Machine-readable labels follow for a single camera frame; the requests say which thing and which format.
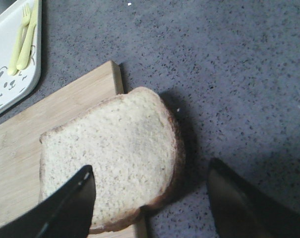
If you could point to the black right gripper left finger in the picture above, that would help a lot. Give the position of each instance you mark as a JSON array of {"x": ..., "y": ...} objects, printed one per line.
[{"x": 65, "y": 214}]

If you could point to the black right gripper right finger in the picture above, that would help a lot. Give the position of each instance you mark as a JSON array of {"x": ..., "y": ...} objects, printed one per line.
[{"x": 240, "y": 210}]

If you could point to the white bread slice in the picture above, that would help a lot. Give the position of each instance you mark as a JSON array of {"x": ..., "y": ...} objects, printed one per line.
[{"x": 134, "y": 145}]

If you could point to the white rectangular tray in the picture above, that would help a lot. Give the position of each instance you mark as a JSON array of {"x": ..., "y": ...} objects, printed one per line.
[{"x": 15, "y": 88}]

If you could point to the wooden cutting board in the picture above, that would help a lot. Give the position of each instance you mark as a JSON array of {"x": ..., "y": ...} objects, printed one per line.
[{"x": 20, "y": 147}]

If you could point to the yellow plastic fork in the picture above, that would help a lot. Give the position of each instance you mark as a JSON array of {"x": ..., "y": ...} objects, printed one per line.
[{"x": 26, "y": 15}]

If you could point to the yellow plastic knife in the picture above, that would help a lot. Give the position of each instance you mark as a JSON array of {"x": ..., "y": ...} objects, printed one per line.
[{"x": 23, "y": 59}]

